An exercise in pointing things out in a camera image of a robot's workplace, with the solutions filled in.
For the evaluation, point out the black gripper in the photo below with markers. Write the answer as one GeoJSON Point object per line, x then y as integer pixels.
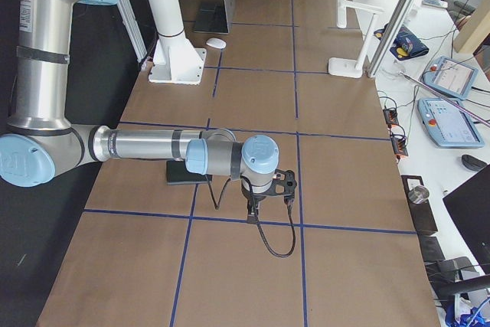
{"type": "Point", "coordinates": [256, 200]}

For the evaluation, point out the black mouse pad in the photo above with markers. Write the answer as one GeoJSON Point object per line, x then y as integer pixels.
{"type": "Point", "coordinates": [177, 174]}

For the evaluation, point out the white computer mouse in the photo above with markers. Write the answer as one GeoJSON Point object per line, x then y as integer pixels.
{"type": "Point", "coordinates": [216, 43]}

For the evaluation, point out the grey laptop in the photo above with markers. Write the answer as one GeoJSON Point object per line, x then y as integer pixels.
{"type": "Point", "coordinates": [215, 18]}

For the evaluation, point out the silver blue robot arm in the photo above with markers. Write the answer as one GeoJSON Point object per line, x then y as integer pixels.
{"type": "Point", "coordinates": [42, 144]}

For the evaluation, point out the black desk mouse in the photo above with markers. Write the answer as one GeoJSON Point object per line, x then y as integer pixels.
{"type": "Point", "coordinates": [472, 163]}

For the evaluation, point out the orange black connector block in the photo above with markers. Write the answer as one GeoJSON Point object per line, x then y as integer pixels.
{"type": "Point", "coordinates": [397, 133]}

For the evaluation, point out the metal cup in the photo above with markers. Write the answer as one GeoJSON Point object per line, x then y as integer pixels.
{"type": "Point", "coordinates": [418, 194]}

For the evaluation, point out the black box on desk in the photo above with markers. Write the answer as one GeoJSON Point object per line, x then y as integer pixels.
{"type": "Point", "coordinates": [422, 215]}

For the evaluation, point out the near teach pendant tablet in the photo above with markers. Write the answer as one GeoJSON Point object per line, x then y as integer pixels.
{"type": "Point", "coordinates": [448, 126]}

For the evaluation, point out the teach pendant tablet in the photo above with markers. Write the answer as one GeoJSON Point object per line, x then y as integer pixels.
{"type": "Point", "coordinates": [448, 126]}
{"type": "Point", "coordinates": [450, 77]}

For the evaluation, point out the black monitor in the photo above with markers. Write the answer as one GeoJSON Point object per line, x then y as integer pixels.
{"type": "Point", "coordinates": [468, 206]}

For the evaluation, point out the blue patterned pouch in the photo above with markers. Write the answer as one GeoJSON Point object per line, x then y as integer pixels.
{"type": "Point", "coordinates": [407, 45]}

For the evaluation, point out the far teach pendant tablet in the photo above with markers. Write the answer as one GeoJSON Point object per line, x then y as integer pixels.
{"type": "Point", "coordinates": [450, 77]}

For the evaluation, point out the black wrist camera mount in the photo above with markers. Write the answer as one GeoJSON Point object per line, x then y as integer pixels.
{"type": "Point", "coordinates": [283, 184]}

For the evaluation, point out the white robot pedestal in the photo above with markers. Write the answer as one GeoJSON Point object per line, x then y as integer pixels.
{"type": "Point", "coordinates": [175, 60]}

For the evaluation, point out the aluminium frame post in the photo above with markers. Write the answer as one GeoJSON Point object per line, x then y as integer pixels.
{"type": "Point", "coordinates": [400, 12]}

